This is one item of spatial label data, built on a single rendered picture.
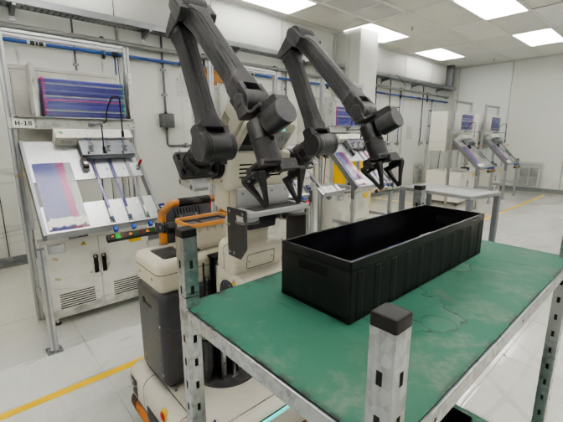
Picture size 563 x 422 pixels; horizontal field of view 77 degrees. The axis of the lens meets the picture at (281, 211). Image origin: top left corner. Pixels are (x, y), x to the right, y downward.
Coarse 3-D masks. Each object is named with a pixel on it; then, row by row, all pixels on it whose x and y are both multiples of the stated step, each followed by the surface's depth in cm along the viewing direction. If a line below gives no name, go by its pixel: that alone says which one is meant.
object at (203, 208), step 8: (160, 208) 156; (176, 208) 160; (184, 208) 163; (192, 208) 166; (200, 208) 168; (208, 208) 170; (168, 216) 157; (176, 216) 159; (184, 216) 161; (160, 224) 147; (168, 224) 154; (176, 224) 156; (160, 232) 148; (168, 232) 155; (168, 240) 154
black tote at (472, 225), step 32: (352, 224) 84; (384, 224) 93; (416, 224) 105; (448, 224) 102; (480, 224) 94; (288, 256) 69; (320, 256) 63; (352, 256) 86; (384, 256) 64; (416, 256) 72; (448, 256) 83; (288, 288) 71; (320, 288) 64; (352, 288) 59; (384, 288) 66; (352, 320) 60
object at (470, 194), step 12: (432, 192) 308; (444, 192) 301; (456, 192) 301; (468, 192) 301; (480, 192) 301; (492, 192) 301; (468, 204) 282; (492, 216) 308; (492, 228) 309; (492, 240) 310
